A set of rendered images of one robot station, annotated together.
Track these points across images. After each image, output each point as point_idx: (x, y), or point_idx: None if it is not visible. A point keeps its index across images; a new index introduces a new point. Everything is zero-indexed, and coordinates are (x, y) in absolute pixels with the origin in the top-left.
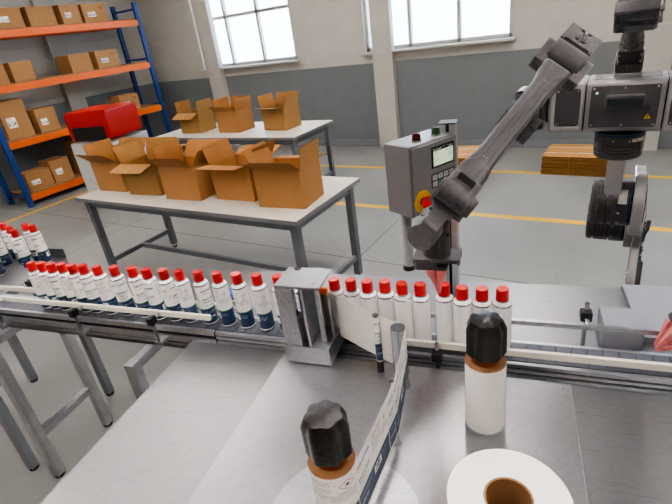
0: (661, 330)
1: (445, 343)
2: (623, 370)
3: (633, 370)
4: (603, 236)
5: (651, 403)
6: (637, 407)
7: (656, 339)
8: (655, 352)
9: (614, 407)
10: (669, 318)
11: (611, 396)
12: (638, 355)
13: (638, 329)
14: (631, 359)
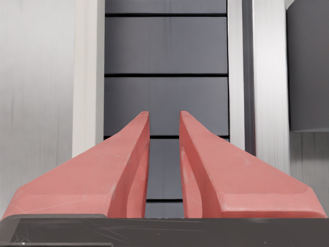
0: (211, 141)
1: None
2: (110, 18)
3: (109, 50)
4: None
5: (46, 113)
6: (21, 71)
7: (186, 119)
8: (315, 181)
9: (10, 8)
10: (279, 218)
11: (58, 7)
12: (212, 87)
13: (256, 12)
14: (96, 12)
